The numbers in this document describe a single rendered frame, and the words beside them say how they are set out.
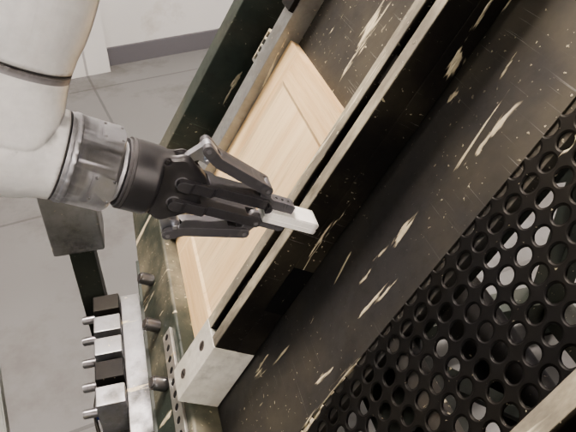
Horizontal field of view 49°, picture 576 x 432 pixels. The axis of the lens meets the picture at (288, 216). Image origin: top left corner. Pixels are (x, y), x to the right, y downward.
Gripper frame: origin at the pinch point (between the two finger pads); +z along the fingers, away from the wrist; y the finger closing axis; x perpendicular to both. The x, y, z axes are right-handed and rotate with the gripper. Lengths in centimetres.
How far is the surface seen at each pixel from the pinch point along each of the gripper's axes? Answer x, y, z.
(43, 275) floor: 147, -148, 6
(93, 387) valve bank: 27, -66, -1
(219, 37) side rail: 76, -7, 8
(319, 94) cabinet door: 29.6, 4.8, 11.8
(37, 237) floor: 173, -151, 3
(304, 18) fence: 50, 10, 13
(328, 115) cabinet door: 23.7, 4.4, 11.7
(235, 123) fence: 49, -13, 10
